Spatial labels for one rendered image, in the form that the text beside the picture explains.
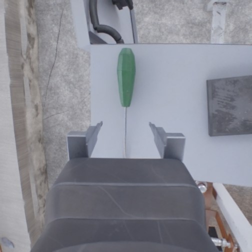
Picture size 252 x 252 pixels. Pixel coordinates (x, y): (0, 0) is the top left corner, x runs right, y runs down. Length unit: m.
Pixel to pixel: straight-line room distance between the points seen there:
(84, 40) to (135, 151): 0.19
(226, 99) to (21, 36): 1.74
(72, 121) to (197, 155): 1.57
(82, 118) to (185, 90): 1.51
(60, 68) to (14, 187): 1.19
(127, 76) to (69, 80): 1.52
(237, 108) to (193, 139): 0.07
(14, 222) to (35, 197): 0.33
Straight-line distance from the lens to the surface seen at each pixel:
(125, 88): 0.25
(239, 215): 1.00
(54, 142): 1.96
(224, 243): 0.98
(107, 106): 0.28
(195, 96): 0.27
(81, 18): 0.31
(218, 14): 1.39
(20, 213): 2.14
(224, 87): 0.27
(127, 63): 0.25
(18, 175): 1.89
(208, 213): 1.16
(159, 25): 1.59
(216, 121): 0.27
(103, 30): 0.35
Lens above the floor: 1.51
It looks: 72 degrees down
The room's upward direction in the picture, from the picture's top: 134 degrees counter-clockwise
